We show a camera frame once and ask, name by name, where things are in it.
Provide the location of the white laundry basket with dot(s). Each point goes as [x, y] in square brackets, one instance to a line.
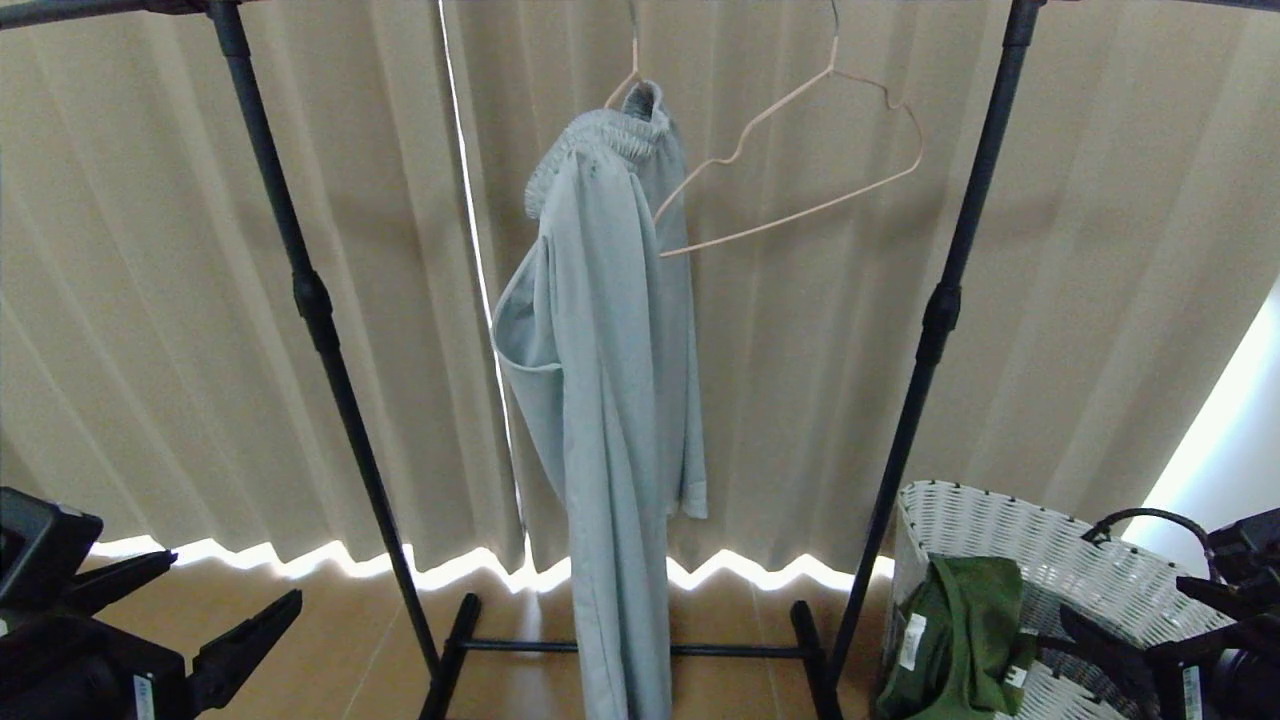
[1100, 580]

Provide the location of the green garment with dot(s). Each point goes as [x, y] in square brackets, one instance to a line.
[960, 630]

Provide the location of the pale grey shorts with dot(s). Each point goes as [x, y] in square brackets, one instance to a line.
[610, 400]

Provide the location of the black clothes rack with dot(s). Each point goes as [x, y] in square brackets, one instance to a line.
[315, 300]

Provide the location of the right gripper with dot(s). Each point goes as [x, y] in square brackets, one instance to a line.
[1230, 680]

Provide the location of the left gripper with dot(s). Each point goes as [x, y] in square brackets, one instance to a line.
[80, 680]

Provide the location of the pink clothes hanger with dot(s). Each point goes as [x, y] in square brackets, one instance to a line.
[635, 60]
[800, 208]

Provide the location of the beige curtain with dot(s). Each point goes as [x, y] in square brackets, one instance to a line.
[150, 300]

